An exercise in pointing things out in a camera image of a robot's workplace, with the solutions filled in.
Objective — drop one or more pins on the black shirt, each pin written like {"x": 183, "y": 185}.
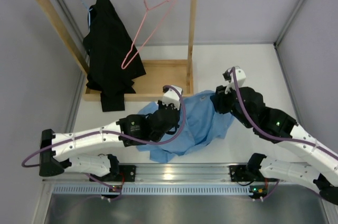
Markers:
{"x": 107, "y": 44}

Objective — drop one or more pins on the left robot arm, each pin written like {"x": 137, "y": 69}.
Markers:
{"x": 70, "y": 152}

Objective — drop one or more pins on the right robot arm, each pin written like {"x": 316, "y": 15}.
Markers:
{"x": 319, "y": 173}

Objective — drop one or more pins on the light blue shirt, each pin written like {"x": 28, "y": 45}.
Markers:
{"x": 202, "y": 125}

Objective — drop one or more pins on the aluminium mounting rail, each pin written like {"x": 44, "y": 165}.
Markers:
{"x": 185, "y": 173}

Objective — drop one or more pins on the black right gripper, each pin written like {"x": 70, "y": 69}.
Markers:
{"x": 220, "y": 98}

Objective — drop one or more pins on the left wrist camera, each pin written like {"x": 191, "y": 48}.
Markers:
{"x": 171, "y": 96}

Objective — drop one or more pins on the blue wire hanger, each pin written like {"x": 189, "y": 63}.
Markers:
{"x": 88, "y": 9}

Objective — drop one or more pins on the wooden clothes rack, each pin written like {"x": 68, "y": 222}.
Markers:
{"x": 177, "y": 72}

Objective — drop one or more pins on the perforated cable duct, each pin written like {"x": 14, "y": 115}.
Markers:
{"x": 157, "y": 189}

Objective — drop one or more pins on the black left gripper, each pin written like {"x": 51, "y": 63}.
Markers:
{"x": 161, "y": 105}

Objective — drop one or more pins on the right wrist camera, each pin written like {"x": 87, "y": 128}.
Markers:
{"x": 235, "y": 76}

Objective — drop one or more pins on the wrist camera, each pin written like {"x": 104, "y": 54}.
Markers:
{"x": 171, "y": 96}
{"x": 235, "y": 76}

